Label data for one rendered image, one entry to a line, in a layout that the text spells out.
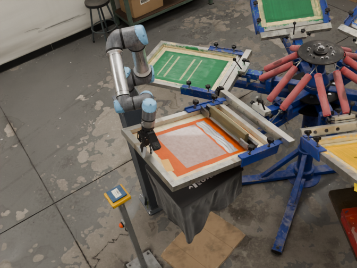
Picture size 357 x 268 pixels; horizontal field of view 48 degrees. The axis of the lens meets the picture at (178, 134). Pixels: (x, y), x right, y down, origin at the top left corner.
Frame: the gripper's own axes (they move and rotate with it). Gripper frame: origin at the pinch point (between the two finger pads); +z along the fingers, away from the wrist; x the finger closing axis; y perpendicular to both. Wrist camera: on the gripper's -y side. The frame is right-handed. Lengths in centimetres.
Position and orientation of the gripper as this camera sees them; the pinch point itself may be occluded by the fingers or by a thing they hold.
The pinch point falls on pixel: (147, 155)
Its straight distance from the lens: 232.7
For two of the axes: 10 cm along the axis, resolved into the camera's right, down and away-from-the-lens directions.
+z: -1.0, 8.1, 5.8
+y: -5.6, -5.3, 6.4
